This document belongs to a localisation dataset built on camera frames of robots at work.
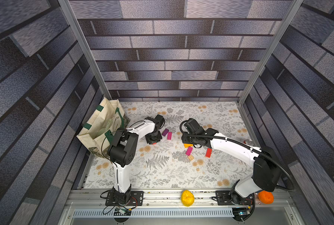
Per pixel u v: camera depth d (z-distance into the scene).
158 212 0.78
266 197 0.70
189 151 0.91
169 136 0.98
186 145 0.93
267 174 0.44
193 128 0.64
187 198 0.69
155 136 0.82
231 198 0.67
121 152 0.51
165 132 1.00
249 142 0.83
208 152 0.90
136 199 0.74
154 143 0.92
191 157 0.88
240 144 0.50
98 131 0.90
